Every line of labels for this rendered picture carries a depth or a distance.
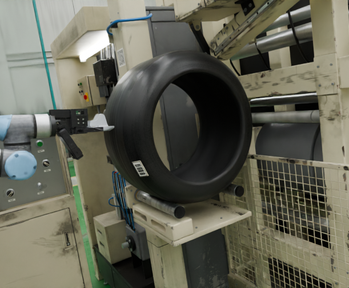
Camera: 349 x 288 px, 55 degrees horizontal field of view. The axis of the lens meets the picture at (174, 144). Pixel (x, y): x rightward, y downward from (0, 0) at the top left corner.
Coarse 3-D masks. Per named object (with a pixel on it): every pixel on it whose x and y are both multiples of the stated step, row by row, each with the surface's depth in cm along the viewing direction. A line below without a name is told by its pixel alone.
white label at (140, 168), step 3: (132, 162) 111; (135, 162) 110; (138, 162) 109; (141, 162) 109; (135, 165) 111; (138, 165) 110; (141, 165) 109; (135, 168) 112; (138, 168) 111; (141, 168) 110; (144, 168) 109; (138, 171) 112; (141, 171) 111; (144, 171) 110; (141, 174) 112; (144, 174) 111; (147, 174) 110
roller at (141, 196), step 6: (138, 192) 145; (144, 192) 142; (138, 198) 144; (144, 198) 138; (150, 198) 134; (156, 198) 131; (150, 204) 133; (156, 204) 129; (162, 204) 125; (168, 204) 122; (174, 204) 120; (162, 210) 125; (168, 210) 120; (174, 210) 117; (180, 210) 117; (174, 216) 117; (180, 216) 117
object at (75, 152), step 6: (60, 132) 105; (66, 132) 106; (60, 138) 108; (66, 138) 106; (66, 144) 106; (72, 144) 107; (72, 150) 107; (78, 150) 108; (72, 156) 109; (78, 156) 108
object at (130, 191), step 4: (128, 188) 144; (132, 188) 145; (136, 188) 146; (128, 192) 144; (132, 192) 145; (136, 192) 146; (128, 196) 144; (132, 196) 145; (128, 200) 145; (132, 200) 145; (136, 200) 146; (128, 204) 145; (132, 204) 145
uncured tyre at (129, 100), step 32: (160, 64) 113; (192, 64) 117; (224, 64) 128; (128, 96) 111; (160, 96) 111; (192, 96) 151; (224, 96) 145; (128, 128) 109; (224, 128) 152; (128, 160) 112; (160, 160) 112; (192, 160) 152; (224, 160) 146; (160, 192) 116; (192, 192) 120
